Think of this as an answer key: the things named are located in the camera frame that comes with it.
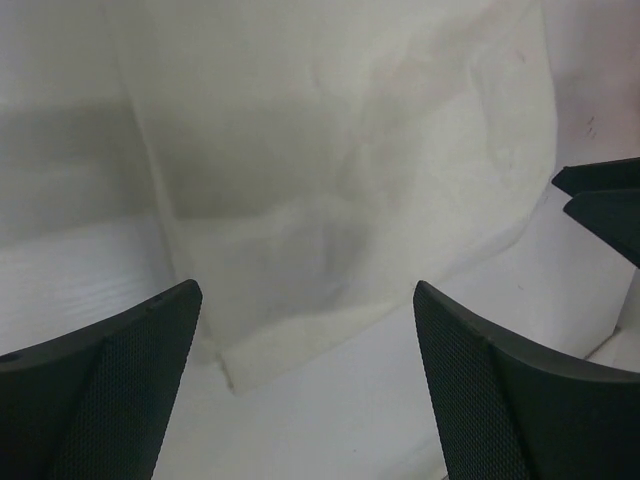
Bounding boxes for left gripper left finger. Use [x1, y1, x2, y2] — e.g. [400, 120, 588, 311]
[1, 280, 202, 479]

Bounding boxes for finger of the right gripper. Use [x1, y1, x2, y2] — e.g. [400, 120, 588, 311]
[551, 158, 640, 196]
[562, 188, 640, 269]

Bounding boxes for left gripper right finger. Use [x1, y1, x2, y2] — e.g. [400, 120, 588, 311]
[413, 281, 639, 479]

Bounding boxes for white t shirt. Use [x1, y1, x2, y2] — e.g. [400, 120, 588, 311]
[105, 1, 557, 394]

